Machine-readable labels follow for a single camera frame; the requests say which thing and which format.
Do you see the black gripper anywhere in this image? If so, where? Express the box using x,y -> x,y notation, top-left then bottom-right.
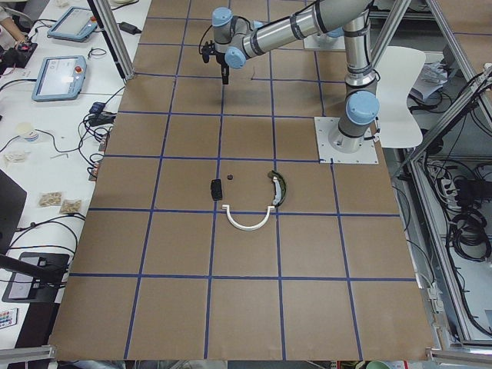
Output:
214,42 -> 229,85

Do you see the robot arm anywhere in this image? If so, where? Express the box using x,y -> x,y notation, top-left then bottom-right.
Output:
198,1 -> 380,154

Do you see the black power adapter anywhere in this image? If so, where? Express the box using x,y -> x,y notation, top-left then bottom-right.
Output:
118,22 -> 141,35

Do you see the black rectangular plastic part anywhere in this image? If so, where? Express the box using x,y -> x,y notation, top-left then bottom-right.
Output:
211,178 -> 223,201

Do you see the olive brake shoe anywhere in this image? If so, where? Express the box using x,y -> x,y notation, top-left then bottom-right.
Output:
268,170 -> 288,208

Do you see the upper teach pendant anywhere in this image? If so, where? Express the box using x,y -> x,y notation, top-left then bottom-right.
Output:
47,6 -> 98,42

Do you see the teach pendant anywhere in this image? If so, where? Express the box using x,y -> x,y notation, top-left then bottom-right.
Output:
47,6 -> 98,42
32,55 -> 87,102

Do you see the lower teach pendant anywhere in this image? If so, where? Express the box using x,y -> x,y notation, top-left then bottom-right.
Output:
32,55 -> 87,102

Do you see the white chair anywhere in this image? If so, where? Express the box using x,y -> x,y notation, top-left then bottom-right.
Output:
376,46 -> 426,148

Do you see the white tape roll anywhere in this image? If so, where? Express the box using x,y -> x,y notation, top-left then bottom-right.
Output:
15,122 -> 39,143

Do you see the bag of small parts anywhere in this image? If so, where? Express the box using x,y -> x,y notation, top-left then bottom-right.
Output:
37,191 -> 63,208

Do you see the black monitor stand base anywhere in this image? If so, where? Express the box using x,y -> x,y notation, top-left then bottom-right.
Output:
1,252 -> 69,304

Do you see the colourful remote control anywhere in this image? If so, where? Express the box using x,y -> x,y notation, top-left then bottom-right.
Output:
0,307 -> 18,330

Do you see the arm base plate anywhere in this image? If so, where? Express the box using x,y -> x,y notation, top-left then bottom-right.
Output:
314,117 -> 379,165
304,28 -> 345,52

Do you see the aluminium frame post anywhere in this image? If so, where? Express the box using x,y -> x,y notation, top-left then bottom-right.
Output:
88,0 -> 135,81

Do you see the white curved plastic bracket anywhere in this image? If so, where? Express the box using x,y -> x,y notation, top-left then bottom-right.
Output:
221,204 -> 275,231

